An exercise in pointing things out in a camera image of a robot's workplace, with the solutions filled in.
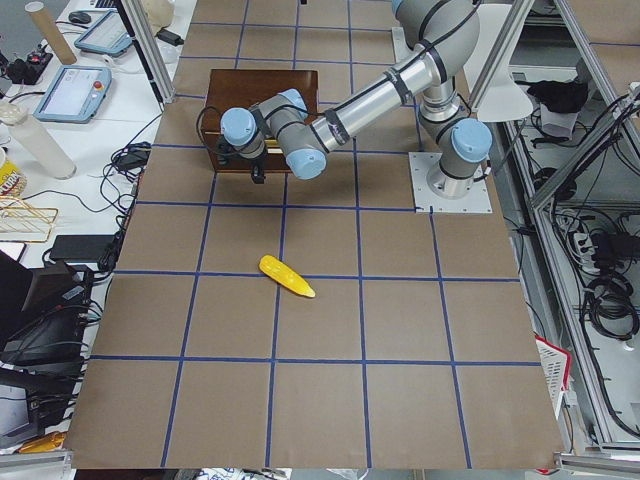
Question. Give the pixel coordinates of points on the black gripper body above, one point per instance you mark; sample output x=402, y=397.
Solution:
x=257, y=174

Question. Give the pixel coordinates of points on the yellow corn cob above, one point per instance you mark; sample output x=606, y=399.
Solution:
x=285, y=276

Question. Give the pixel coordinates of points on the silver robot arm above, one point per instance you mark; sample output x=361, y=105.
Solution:
x=442, y=35

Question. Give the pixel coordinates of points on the dark wooden drawer cabinet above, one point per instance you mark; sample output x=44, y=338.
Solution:
x=230, y=88

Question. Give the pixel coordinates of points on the black power adapter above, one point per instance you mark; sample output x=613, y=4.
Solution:
x=170, y=37

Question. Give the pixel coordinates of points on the blue teach pendant near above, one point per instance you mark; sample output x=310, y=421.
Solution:
x=74, y=95

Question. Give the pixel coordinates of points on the blue teach pendant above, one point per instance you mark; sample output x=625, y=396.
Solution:
x=74, y=95
x=106, y=36

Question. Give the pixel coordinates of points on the blue teach pendant far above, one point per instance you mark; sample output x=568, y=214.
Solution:
x=106, y=36

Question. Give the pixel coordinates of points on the yellow popcorn cup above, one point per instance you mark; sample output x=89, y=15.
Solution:
x=13, y=180

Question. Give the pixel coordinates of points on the brown cardboard tube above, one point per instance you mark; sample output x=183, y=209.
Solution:
x=43, y=20

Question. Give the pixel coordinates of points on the red white plastic basket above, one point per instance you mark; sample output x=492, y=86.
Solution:
x=556, y=365

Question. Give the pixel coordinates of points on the aluminium frame post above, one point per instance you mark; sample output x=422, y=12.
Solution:
x=138, y=28

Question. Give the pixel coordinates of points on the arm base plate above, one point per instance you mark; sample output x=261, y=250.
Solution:
x=434, y=192

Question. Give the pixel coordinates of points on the gold wire rack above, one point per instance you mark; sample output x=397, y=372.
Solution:
x=22, y=222

